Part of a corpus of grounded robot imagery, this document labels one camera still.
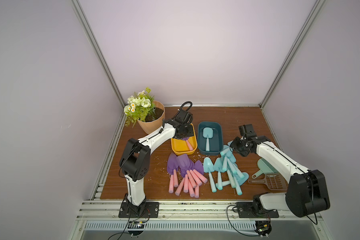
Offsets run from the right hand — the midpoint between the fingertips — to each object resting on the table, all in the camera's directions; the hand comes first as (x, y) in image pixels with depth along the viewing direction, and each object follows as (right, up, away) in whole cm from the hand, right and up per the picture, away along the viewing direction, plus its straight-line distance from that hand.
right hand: (234, 141), depth 87 cm
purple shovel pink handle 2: (-37, -14, +1) cm, 39 cm away
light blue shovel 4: (0, -12, +3) cm, 12 cm away
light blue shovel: (-13, +3, +16) cm, 21 cm away
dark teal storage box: (-9, -3, +11) cm, 14 cm away
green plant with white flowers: (-54, +20, -7) cm, 58 cm away
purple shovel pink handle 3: (-22, -17, -2) cm, 28 cm away
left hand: (-24, +5, +4) cm, 25 cm away
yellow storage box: (-32, -5, +8) cm, 34 cm away
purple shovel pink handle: (-28, -1, +13) cm, 31 cm away
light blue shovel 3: (-4, -7, +3) cm, 8 cm away
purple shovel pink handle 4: (-31, -13, -2) cm, 33 cm away
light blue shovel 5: (-9, -16, 0) cm, 18 cm away
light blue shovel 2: (-15, -16, 0) cm, 22 cm away
